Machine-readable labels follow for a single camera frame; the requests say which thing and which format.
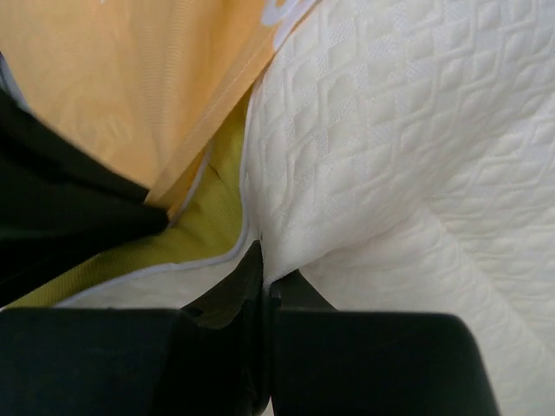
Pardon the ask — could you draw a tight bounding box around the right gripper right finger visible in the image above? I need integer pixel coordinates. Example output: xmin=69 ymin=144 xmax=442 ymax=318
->
xmin=268 ymin=272 xmax=499 ymax=415

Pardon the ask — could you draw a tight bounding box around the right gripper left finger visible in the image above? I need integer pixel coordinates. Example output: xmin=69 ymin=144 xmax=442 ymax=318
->
xmin=1 ymin=242 xmax=265 ymax=415

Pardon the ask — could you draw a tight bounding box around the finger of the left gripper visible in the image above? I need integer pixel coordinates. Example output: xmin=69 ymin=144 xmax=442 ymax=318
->
xmin=1 ymin=93 xmax=168 ymax=305

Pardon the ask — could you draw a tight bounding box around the cream quilted pillow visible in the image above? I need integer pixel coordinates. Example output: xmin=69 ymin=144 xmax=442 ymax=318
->
xmin=0 ymin=0 xmax=555 ymax=416

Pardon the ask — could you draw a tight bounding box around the orange pillowcase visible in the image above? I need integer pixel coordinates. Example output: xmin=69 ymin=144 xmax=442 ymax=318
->
xmin=0 ymin=0 xmax=320 ymax=229

